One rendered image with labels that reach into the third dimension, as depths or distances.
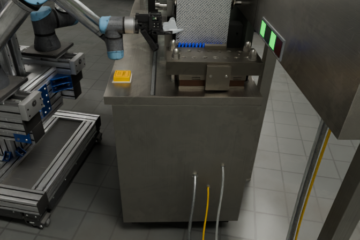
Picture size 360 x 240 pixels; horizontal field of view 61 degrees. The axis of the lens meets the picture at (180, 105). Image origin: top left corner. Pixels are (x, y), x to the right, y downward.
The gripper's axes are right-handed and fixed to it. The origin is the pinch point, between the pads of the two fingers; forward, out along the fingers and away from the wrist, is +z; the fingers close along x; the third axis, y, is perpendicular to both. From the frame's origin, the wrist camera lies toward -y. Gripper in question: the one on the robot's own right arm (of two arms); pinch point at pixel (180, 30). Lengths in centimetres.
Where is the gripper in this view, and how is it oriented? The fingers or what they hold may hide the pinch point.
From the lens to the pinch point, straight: 142.3
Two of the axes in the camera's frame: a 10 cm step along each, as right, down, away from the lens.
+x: -0.4, -5.4, 8.4
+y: 0.3, -8.4, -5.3
